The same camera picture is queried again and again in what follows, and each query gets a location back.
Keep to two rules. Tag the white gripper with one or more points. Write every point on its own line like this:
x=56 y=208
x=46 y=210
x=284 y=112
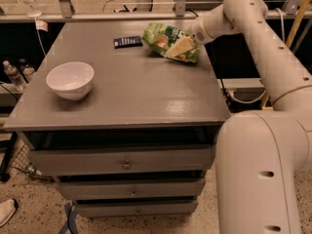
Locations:
x=197 y=34

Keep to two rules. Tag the green rice chip bag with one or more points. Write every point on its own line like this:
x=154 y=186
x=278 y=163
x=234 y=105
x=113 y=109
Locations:
x=159 y=37

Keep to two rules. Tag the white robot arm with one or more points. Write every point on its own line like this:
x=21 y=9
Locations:
x=258 y=152

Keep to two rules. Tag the dark blue snack bar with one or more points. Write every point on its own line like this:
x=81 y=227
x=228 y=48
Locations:
x=127 y=42

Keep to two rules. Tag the grey drawer cabinet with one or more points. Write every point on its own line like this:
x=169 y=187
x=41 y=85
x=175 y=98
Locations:
x=139 y=100

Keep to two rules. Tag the white ceramic bowl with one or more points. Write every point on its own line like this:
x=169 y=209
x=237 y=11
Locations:
x=71 y=80

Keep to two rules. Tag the top grey drawer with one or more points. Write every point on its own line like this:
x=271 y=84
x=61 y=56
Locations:
x=83 y=162

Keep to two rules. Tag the grey drawer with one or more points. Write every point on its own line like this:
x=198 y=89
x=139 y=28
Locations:
x=127 y=189
x=83 y=162
x=167 y=207

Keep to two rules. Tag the clear plastic water bottle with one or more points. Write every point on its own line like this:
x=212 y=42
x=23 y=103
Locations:
x=14 y=75

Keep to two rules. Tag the middle grey drawer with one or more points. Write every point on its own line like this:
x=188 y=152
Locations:
x=127 y=189

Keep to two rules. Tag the bottom grey drawer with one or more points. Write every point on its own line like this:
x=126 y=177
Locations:
x=167 y=207

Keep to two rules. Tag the white shoe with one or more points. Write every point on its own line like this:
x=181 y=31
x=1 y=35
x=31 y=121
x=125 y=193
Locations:
x=7 y=210

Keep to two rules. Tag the metal frame rail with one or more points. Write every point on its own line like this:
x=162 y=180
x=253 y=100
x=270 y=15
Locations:
x=84 y=10

